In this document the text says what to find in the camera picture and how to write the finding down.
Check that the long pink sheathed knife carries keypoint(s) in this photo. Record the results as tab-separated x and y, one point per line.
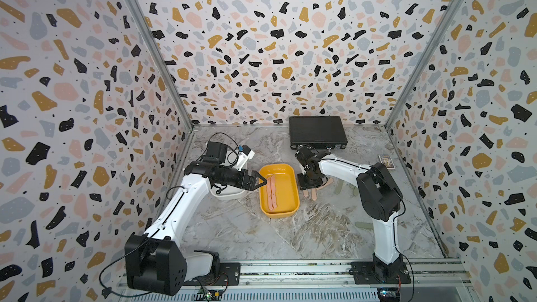
269	193

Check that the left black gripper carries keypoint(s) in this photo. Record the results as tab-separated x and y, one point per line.
251	180

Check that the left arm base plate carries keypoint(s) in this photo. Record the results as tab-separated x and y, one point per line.
227	273

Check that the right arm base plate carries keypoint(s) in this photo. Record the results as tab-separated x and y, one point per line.
377	273

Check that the yellow plastic bin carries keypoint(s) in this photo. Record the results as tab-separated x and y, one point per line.
286	191

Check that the black ribbed briefcase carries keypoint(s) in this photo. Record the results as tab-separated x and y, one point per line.
319	132

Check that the green knife near arm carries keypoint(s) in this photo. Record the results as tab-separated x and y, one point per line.
364	225

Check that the pink folding knife right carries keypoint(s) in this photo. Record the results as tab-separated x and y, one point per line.
328	182

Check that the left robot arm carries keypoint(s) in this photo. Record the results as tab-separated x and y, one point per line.
153	260

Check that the white plastic bin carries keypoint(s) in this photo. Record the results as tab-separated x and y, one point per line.
227	193

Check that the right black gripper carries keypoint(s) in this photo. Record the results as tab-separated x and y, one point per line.
312	186

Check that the playing card box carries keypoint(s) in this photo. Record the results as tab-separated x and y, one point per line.
387	161

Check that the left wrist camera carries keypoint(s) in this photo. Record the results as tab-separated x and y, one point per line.
245	155

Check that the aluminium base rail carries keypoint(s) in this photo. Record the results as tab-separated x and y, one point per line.
327	280

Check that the green folding knife middle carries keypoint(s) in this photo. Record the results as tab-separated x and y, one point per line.
339	187

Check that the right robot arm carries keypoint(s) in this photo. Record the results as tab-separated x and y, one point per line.
381	199

